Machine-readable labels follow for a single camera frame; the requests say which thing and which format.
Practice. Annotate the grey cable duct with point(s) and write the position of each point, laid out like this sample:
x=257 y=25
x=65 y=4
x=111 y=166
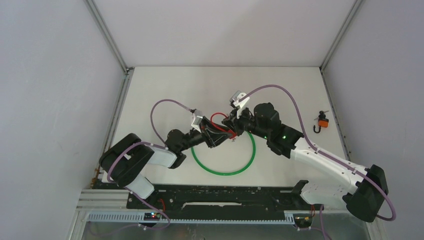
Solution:
x=143 y=217

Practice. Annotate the aluminium front frame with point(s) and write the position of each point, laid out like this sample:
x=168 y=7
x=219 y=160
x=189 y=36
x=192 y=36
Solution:
x=114 y=200

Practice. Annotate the right aluminium corner post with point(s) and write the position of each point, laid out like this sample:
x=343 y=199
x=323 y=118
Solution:
x=353 y=11

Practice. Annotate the orange padlock with keys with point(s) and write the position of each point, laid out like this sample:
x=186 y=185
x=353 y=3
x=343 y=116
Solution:
x=322 y=122

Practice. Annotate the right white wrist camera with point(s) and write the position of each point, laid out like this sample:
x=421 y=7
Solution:
x=239 y=101

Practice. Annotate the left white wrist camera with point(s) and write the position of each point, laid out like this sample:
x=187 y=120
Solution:
x=196 y=119

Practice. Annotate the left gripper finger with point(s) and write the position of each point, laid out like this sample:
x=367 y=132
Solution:
x=207 y=127
x=215 y=139

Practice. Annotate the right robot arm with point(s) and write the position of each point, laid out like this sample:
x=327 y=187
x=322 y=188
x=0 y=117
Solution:
x=359 y=189

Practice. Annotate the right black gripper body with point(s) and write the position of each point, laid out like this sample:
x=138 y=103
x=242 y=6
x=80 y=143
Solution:
x=246 y=122

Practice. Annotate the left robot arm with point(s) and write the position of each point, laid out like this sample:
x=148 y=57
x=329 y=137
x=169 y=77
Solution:
x=125 y=160

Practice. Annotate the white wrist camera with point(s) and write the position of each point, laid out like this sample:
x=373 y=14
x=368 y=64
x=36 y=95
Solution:
x=239 y=101
x=196 y=119

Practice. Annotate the aluminium corner post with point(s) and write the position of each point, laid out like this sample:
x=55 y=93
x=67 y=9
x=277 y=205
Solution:
x=105 y=32
x=353 y=11

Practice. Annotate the green cable lock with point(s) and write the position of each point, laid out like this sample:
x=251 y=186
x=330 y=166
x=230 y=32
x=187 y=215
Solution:
x=228 y=173

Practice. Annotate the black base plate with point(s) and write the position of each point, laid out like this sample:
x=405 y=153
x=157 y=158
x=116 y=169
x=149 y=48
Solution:
x=207 y=202

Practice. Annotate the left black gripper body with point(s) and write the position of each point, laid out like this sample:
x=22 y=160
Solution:
x=193 y=137

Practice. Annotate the left aluminium corner post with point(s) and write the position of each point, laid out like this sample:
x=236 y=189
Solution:
x=105 y=32

